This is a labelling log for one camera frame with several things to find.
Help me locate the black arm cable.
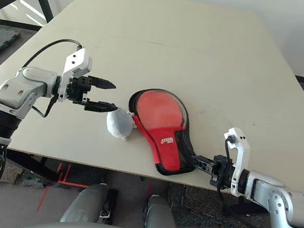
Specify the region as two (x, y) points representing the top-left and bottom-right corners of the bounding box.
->
(14, 32), (85, 122)
(210, 137), (295, 228)

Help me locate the grey right robot leg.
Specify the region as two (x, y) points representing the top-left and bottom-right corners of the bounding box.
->
(142, 193), (187, 228)

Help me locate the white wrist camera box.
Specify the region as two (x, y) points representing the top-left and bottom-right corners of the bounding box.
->
(215, 126), (254, 191)
(57, 45), (95, 107)

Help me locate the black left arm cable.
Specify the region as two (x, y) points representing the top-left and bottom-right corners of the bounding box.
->
(14, 32), (85, 122)

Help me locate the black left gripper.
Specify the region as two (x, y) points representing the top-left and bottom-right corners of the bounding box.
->
(65, 72), (122, 116)

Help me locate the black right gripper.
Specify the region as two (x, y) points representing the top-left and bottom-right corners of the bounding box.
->
(190, 151), (237, 190)

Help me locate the grey plush zipper charm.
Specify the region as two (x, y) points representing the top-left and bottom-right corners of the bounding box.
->
(103, 106), (139, 143)

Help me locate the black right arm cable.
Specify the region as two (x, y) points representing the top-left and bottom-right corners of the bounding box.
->
(210, 137), (295, 228)

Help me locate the grey robot leg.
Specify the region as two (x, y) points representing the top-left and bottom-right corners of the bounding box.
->
(61, 178), (119, 228)
(142, 193), (187, 228)

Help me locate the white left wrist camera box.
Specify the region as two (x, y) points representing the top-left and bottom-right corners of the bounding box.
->
(57, 45), (95, 107)

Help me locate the brown speckled floor mat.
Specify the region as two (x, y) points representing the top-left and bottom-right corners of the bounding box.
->
(0, 154), (55, 191)

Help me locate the grey left robot leg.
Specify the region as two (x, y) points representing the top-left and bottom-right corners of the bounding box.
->
(61, 178), (119, 228)

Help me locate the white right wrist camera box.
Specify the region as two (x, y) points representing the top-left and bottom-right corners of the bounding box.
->
(215, 126), (254, 191)

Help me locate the black table frame beam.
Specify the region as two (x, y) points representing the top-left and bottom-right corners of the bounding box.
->
(3, 150), (62, 183)

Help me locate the red black paddle case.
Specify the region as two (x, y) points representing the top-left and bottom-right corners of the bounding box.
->
(118, 84), (210, 181)

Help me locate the dark speckled floor mat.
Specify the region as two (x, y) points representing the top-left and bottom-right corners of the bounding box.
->
(163, 182), (281, 228)

